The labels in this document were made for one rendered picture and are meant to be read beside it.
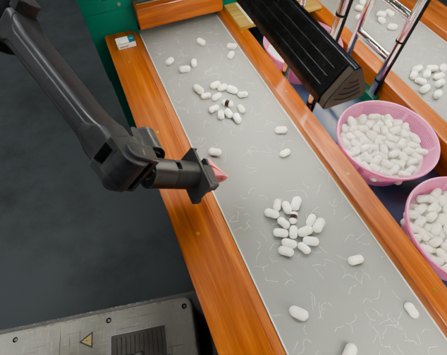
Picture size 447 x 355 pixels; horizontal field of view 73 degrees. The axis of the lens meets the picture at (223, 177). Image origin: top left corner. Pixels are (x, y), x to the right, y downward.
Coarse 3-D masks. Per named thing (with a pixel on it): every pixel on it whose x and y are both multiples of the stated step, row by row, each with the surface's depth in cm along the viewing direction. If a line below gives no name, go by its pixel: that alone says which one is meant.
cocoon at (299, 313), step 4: (292, 308) 60; (296, 308) 60; (300, 308) 60; (292, 312) 59; (296, 312) 59; (300, 312) 59; (304, 312) 59; (296, 316) 59; (300, 316) 59; (304, 316) 59; (304, 320) 59
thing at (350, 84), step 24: (240, 0) 62; (264, 0) 57; (288, 0) 53; (264, 24) 57; (288, 24) 53; (312, 24) 49; (288, 48) 53; (312, 48) 49; (336, 48) 46; (312, 72) 49; (336, 72) 46; (360, 72) 44; (336, 96) 47; (360, 96) 50
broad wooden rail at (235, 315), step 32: (128, 32) 104; (128, 64) 96; (128, 96) 89; (160, 96) 89; (160, 128) 82; (160, 192) 73; (192, 224) 68; (224, 224) 70; (192, 256) 64; (224, 256) 64; (224, 288) 61; (256, 288) 64; (224, 320) 58; (256, 320) 58; (224, 352) 55; (256, 352) 55
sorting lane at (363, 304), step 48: (192, 48) 104; (192, 96) 92; (192, 144) 83; (240, 144) 83; (288, 144) 83; (240, 192) 75; (288, 192) 75; (336, 192) 75; (240, 240) 69; (336, 240) 69; (288, 288) 63; (336, 288) 63; (384, 288) 63; (288, 336) 59; (336, 336) 59; (384, 336) 59; (432, 336) 59
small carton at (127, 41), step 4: (128, 36) 100; (132, 36) 100; (116, 40) 99; (120, 40) 99; (124, 40) 99; (128, 40) 99; (132, 40) 99; (120, 44) 98; (124, 44) 99; (128, 44) 99; (132, 44) 100; (120, 48) 99; (124, 48) 100
